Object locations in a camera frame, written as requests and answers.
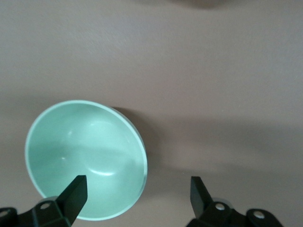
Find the green bowl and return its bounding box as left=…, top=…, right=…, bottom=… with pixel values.
left=25, top=100, right=149, bottom=221

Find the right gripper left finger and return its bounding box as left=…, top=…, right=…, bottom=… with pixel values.
left=18, top=175, right=89, bottom=227

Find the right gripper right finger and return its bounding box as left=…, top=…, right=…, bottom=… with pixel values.
left=187, top=176, right=250, bottom=227

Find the brown table cloth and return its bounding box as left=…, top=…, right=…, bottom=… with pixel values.
left=0, top=0, right=303, bottom=227

